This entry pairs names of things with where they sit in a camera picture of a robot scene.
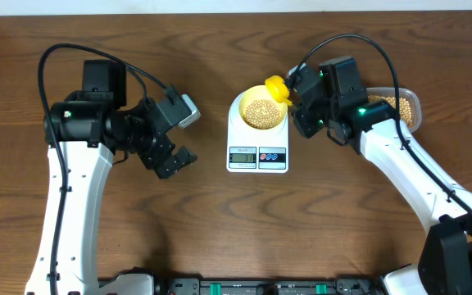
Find yellow measuring scoop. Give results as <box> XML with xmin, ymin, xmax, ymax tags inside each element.
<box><xmin>265</xmin><ymin>75</ymin><xmax>293</xmax><ymax>107</ymax></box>

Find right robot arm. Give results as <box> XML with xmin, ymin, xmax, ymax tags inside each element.
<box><xmin>288</xmin><ymin>57</ymin><xmax>472</xmax><ymax>294</ymax></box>

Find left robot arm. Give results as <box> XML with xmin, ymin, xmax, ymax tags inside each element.
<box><xmin>25</xmin><ymin>60</ymin><xmax>200</xmax><ymax>294</ymax></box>

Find soybeans in bowl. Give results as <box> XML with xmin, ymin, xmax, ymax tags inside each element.
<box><xmin>243</xmin><ymin>99</ymin><xmax>284</xmax><ymax>129</ymax></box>

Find pale yellow bowl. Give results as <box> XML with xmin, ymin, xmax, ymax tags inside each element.
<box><xmin>238</xmin><ymin>85</ymin><xmax>288</xmax><ymax>129</ymax></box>

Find white digital kitchen scale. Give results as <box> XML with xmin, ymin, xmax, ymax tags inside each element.
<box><xmin>226</xmin><ymin>91</ymin><xmax>289</xmax><ymax>174</ymax></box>

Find soybeans pile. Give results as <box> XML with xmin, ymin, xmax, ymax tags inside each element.
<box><xmin>368</xmin><ymin>95</ymin><xmax>413</xmax><ymax>127</ymax></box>

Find clear plastic container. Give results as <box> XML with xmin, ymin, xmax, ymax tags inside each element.
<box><xmin>367</xmin><ymin>87</ymin><xmax>422</xmax><ymax>133</ymax></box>

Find left black cable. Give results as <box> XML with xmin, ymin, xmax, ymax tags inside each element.
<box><xmin>37</xmin><ymin>43</ymin><xmax>170</xmax><ymax>295</ymax></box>

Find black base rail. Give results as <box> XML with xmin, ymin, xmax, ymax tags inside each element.
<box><xmin>121</xmin><ymin>267</ymin><xmax>384</xmax><ymax>295</ymax></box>

